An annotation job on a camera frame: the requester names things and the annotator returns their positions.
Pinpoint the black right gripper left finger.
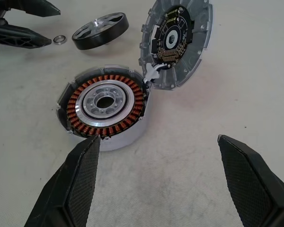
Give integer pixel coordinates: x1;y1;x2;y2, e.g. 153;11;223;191
23;134;102;227

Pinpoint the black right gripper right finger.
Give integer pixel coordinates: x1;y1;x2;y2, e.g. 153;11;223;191
217;134;284;227

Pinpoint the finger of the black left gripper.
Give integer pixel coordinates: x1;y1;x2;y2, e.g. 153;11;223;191
4;0;62;16
0;23;52;50

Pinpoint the small steel bearing ring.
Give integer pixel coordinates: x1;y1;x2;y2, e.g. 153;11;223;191
53;35;67;45

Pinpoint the silver motor stator housing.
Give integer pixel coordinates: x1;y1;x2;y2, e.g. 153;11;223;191
54;64;150;152

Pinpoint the black rotor wheel silver hub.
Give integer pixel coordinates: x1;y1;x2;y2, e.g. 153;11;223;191
71;12;130;51

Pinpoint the grey round disc part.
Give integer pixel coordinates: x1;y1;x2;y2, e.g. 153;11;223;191
138;0;214;92

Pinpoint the grey plastic bracket with cables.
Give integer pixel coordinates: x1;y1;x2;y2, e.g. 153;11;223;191
143;62;171;83

